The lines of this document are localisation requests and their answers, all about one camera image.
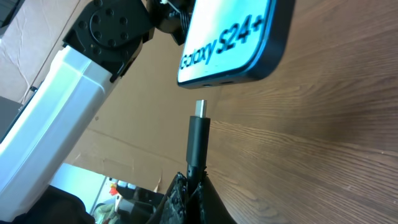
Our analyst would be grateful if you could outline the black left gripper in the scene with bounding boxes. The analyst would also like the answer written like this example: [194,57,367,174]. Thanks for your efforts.
[146,0,196,45]

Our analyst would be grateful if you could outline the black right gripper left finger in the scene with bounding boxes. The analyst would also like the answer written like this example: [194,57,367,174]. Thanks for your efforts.
[146,172,188,224]

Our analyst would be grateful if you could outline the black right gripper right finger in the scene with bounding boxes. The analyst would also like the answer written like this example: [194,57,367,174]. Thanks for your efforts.
[195,175,236,224]

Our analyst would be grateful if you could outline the blue Samsung smartphone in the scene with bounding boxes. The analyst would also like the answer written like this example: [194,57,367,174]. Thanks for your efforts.
[177,0,296,89]

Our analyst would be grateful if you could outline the black charger cable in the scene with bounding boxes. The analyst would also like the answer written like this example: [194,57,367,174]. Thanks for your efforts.
[185,99,211,224]

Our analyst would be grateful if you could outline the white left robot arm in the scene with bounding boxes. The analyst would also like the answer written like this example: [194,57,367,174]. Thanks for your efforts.
[1,0,194,223]

